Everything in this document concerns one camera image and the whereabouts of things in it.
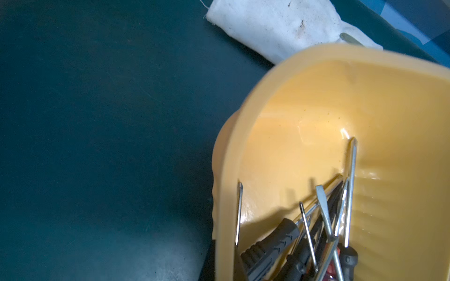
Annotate yellow plastic storage box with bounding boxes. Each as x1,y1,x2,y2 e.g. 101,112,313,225
212,44,450,281

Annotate thin short steel screwdriver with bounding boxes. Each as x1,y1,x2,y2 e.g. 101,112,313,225
299,201,318,273

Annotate long steel screwdriver shaft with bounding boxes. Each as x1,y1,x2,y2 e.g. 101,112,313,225
339,136,359,278

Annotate flat blade screwdriver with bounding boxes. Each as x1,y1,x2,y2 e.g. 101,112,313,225
314,185,344,281

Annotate beige work glove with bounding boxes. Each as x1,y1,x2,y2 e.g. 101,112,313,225
206,0,382,64

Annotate thin steel screwdriver at wall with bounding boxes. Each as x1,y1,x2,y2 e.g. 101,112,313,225
235,182,243,247

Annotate black ribbed handle screwdriver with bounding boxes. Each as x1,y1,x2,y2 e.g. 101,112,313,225
240,175,343,281

